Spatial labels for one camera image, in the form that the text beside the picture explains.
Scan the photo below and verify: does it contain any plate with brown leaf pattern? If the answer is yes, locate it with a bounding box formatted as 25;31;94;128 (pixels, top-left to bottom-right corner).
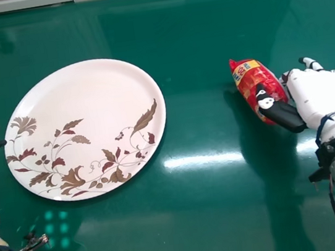
0;50;178;211

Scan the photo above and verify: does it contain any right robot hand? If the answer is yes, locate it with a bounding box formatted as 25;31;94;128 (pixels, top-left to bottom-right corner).
250;51;335;172

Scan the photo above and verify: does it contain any red biscuit packet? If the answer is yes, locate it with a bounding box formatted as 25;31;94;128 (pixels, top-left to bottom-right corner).
227;51;296;132

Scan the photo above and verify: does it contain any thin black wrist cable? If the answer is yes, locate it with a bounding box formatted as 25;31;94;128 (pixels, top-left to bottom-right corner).
324;167;335;231

